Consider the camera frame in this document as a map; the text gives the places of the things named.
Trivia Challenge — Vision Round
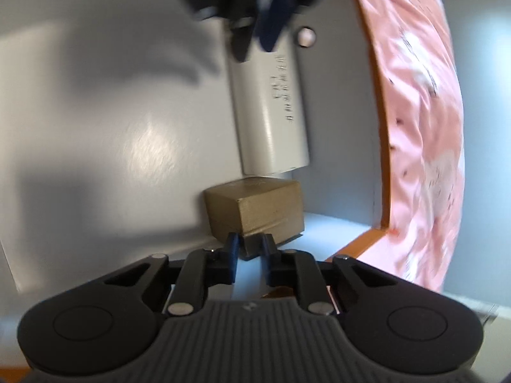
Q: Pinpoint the pink cloud print blanket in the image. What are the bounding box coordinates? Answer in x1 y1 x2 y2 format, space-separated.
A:
350 0 468 293

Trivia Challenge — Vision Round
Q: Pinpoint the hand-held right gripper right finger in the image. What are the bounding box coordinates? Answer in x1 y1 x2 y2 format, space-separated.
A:
259 232 400 316

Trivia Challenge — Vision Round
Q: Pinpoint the small brown cardboard box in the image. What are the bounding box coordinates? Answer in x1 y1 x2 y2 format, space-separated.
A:
204 179 306 259

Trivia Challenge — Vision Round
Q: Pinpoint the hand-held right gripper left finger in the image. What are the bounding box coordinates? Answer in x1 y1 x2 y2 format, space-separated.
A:
104 232 240 316

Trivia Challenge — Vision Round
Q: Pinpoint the white glasses case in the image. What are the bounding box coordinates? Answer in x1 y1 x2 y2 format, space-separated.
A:
225 20 311 176

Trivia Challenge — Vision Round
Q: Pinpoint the orange storage box white inside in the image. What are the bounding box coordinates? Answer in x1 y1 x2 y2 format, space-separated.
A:
0 0 396 316

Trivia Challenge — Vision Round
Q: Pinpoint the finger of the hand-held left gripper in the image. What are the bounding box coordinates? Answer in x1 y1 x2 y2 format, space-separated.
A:
255 0 301 53
227 12 257 64

